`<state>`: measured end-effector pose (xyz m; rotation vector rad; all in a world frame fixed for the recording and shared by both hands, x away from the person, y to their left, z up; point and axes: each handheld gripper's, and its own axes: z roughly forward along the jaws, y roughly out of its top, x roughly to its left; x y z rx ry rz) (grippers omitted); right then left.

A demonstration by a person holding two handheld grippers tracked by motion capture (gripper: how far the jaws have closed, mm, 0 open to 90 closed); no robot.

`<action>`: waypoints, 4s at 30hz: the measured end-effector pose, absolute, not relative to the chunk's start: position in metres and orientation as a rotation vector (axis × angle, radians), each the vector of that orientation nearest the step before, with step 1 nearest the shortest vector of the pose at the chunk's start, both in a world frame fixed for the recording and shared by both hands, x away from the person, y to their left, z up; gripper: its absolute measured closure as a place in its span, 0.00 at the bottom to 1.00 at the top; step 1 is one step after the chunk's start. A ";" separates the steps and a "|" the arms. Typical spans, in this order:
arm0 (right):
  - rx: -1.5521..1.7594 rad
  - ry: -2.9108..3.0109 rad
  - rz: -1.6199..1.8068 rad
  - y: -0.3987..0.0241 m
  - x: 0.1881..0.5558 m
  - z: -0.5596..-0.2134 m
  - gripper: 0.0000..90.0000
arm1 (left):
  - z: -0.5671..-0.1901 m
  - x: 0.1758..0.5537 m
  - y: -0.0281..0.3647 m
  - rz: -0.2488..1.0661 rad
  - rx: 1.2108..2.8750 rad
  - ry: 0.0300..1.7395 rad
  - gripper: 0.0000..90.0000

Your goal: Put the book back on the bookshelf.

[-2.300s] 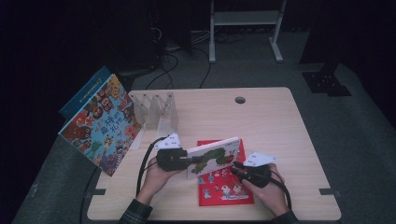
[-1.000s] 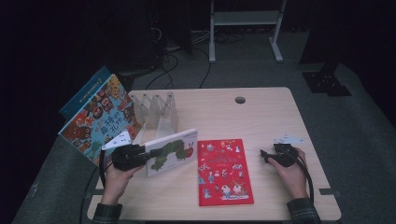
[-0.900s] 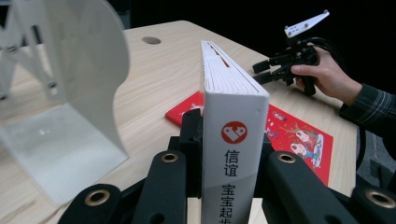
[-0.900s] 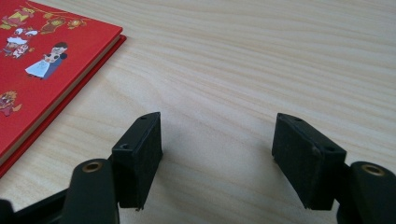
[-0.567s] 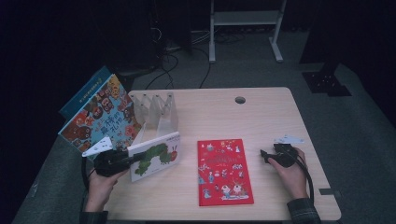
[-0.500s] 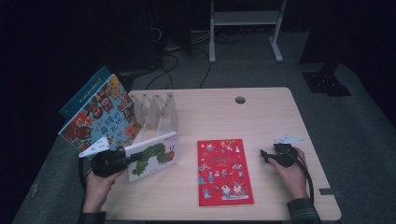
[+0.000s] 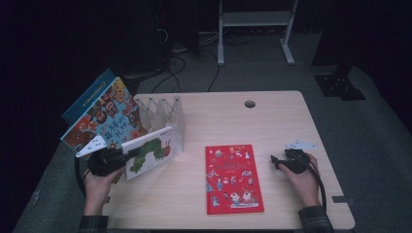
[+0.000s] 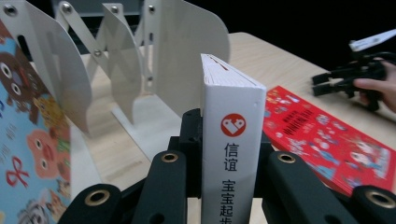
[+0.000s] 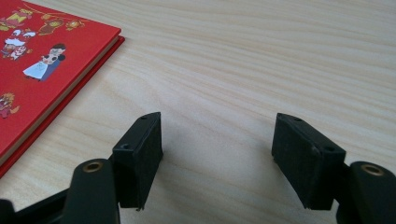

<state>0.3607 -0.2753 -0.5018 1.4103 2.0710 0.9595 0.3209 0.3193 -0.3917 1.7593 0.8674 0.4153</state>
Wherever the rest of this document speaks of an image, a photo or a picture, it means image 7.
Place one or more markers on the person's left hand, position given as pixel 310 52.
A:
pixel 97 191

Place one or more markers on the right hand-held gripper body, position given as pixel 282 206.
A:
pixel 296 161

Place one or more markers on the clear folding book rack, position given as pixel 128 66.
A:
pixel 168 113

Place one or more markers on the dark blue monster picture book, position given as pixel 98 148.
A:
pixel 87 97

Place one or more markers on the grey tape strip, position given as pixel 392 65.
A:
pixel 343 199

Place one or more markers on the person's right hand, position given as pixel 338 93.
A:
pixel 304 187

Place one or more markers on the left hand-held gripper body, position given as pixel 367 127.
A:
pixel 103 161

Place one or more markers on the red picture book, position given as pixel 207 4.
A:
pixel 233 181

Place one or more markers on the light blue animals picture book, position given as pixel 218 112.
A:
pixel 110 119

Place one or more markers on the white metal stand frame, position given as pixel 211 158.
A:
pixel 256 18

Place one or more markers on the white caterpillar picture book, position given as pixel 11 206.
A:
pixel 152 152

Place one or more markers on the black stand base plate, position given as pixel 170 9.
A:
pixel 340 85

